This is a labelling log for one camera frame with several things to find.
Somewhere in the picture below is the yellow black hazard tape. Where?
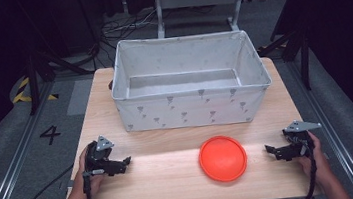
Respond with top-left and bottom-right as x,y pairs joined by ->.
9,73 -> 60,106

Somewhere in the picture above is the person's right hand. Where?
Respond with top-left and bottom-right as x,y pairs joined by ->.
293,128 -> 335,185

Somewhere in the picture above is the grey metal floor rail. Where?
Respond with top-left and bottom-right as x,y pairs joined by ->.
0,80 -> 70,199
284,52 -> 353,199

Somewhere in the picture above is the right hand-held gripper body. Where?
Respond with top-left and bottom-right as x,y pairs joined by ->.
276,116 -> 326,163

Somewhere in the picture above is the person's left hand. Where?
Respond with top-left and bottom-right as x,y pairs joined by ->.
67,143 -> 109,199

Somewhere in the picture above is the black metal stand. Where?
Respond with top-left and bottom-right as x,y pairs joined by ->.
254,22 -> 319,97
19,38 -> 100,117

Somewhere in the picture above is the grey fabric storage box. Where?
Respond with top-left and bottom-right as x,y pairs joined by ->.
105,23 -> 277,139

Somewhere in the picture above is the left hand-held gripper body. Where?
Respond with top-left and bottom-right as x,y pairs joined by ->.
81,133 -> 128,181

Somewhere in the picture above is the orange round disc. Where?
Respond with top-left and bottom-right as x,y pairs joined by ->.
196,132 -> 251,186

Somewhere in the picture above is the bundle of floor cables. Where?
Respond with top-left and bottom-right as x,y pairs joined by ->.
96,6 -> 164,57

